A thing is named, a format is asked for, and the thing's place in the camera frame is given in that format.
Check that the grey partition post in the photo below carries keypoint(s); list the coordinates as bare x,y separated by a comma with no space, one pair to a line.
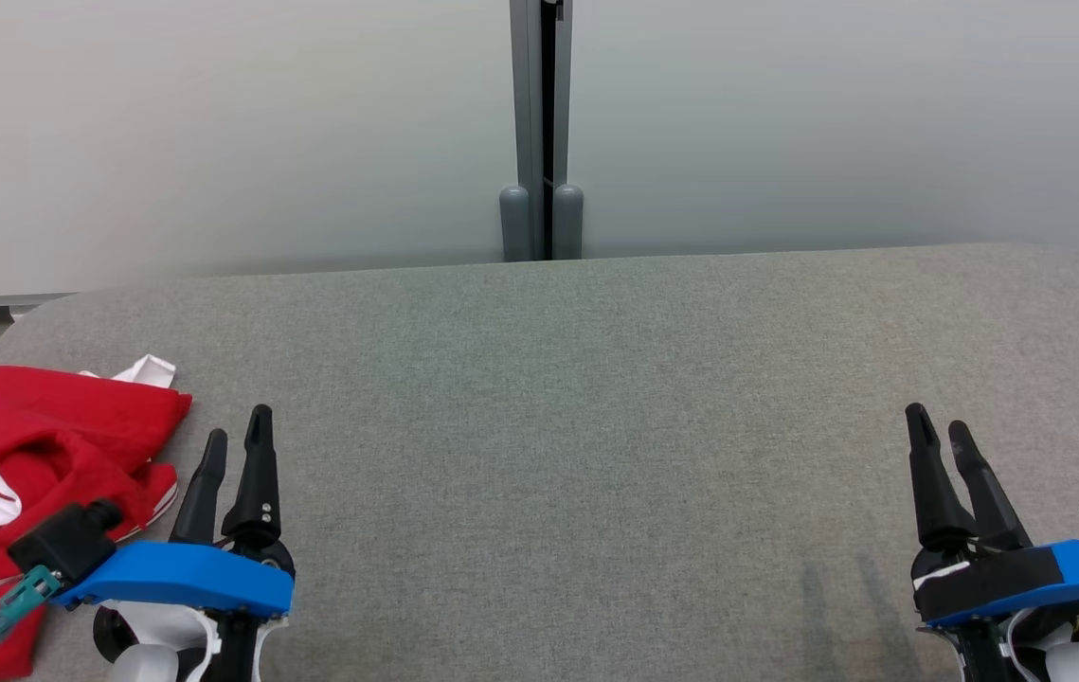
528,114

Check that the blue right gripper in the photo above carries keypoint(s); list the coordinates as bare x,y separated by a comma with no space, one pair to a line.
1003,578

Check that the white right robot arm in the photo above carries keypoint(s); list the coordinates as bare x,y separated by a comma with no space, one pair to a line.
1070,654

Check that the red shorts white waistband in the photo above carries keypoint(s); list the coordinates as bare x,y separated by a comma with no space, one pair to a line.
46,407

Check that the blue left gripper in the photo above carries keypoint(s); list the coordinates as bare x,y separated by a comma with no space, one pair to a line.
179,573

